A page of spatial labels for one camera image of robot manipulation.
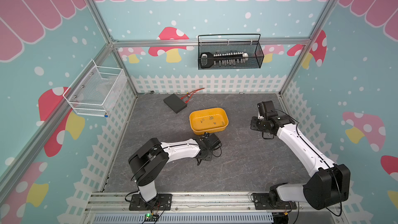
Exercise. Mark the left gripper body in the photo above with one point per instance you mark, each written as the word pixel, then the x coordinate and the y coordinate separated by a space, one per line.
pixel 208 156

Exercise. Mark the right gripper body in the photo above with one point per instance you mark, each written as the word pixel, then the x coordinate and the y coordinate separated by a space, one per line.
pixel 258 124

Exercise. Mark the yellow plastic storage box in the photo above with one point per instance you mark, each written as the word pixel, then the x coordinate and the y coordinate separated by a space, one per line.
pixel 208 121

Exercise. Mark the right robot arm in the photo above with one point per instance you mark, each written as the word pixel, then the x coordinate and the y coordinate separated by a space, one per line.
pixel 329 182

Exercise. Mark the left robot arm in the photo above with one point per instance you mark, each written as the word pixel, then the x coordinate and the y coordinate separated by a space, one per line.
pixel 148 161

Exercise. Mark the black flat box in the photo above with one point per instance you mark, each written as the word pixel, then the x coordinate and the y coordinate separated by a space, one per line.
pixel 175 103

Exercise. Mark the socket wrench set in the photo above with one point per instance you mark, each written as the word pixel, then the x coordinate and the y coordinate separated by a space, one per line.
pixel 208 60

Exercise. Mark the green circuit board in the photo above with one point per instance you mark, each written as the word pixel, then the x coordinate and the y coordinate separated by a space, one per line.
pixel 151 217

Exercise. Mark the red handled pliers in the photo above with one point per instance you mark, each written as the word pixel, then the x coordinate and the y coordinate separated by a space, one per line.
pixel 186 98

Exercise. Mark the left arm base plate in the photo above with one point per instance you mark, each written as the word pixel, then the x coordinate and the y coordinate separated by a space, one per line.
pixel 159 203

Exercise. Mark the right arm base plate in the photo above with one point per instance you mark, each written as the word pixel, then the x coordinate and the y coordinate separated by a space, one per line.
pixel 264 201

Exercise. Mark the black wire mesh basket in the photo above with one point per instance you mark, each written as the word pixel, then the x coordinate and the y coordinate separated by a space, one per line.
pixel 229 51

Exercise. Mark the aluminium front rail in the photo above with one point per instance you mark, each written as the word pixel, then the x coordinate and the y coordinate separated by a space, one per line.
pixel 205 208

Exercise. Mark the white wire basket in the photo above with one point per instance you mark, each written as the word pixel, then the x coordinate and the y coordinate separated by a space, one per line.
pixel 96 91

